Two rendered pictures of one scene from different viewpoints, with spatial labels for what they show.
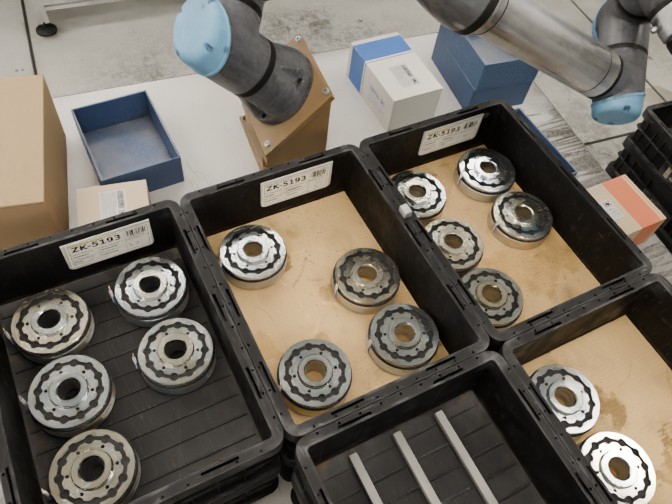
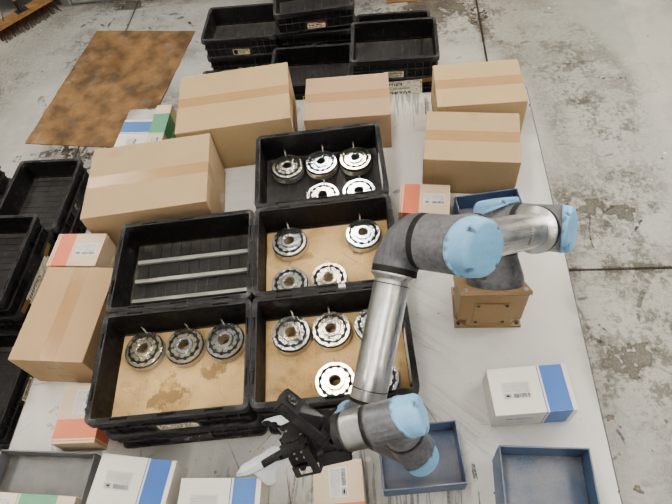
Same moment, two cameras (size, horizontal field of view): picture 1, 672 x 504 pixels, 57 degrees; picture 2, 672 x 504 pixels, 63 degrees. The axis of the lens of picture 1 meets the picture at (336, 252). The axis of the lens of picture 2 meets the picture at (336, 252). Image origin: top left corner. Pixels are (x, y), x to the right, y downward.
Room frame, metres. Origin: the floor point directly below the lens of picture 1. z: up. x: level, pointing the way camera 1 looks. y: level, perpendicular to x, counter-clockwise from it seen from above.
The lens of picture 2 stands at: (1.07, -0.65, 2.17)
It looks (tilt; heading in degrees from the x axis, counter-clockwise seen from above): 56 degrees down; 130
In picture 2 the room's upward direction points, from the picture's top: 11 degrees counter-clockwise
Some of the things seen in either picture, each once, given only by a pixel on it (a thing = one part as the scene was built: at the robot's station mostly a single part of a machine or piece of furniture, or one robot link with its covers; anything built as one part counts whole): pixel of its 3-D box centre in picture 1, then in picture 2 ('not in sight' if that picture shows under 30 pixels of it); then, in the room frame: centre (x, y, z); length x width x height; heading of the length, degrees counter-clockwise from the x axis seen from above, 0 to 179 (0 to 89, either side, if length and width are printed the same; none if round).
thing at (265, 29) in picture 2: not in sight; (248, 48); (-0.90, 1.26, 0.31); 0.40 x 0.30 x 0.34; 29
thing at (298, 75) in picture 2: not in sight; (315, 92); (-0.35, 1.11, 0.31); 0.40 x 0.30 x 0.34; 29
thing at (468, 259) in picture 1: (452, 243); (331, 328); (0.60, -0.18, 0.86); 0.10 x 0.10 x 0.01
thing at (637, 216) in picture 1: (606, 219); (340, 498); (0.82, -0.51, 0.74); 0.16 x 0.12 x 0.07; 125
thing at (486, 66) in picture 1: (489, 44); (545, 484); (1.22, -0.26, 0.81); 0.20 x 0.15 x 0.07; 28
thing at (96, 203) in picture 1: (119, 232); (424, 205); (0.60, 0.38, 0.74); 0.16 x 0.12 x 0.07; 24
